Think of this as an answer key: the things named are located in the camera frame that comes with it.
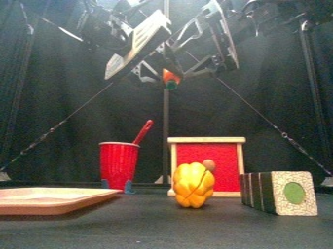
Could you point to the orange toy carrot green tip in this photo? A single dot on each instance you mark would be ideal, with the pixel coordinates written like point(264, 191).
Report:
point(170, 79)

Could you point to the pink square plate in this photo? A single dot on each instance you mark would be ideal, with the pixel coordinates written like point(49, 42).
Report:
point(47, 199)

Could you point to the red plastic spoon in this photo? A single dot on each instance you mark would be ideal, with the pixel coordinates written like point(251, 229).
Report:
point(145, 130)

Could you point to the wooden box red panel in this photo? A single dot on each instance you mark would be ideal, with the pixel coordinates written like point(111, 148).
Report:
point(225, 152)

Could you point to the red plastic cup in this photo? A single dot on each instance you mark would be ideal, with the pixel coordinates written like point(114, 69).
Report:
point(118, 165)

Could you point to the small blue toy piece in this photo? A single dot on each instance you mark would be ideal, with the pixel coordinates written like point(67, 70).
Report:
point(129, 188)
point(105, 184)

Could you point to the yellow toy bell pepper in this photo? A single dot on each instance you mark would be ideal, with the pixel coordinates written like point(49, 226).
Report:
point(193, 186)

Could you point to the toy sushi roll slice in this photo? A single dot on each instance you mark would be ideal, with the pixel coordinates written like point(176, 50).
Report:
point(245, 189)

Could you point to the toy sushi roll green centre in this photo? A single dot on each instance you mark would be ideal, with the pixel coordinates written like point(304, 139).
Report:
point(291, 194)

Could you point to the thin black frame post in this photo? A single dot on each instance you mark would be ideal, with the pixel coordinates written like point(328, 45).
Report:
point(165, 129)

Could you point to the thick black frame post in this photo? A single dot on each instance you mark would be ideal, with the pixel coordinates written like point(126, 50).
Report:
point(313, 97)

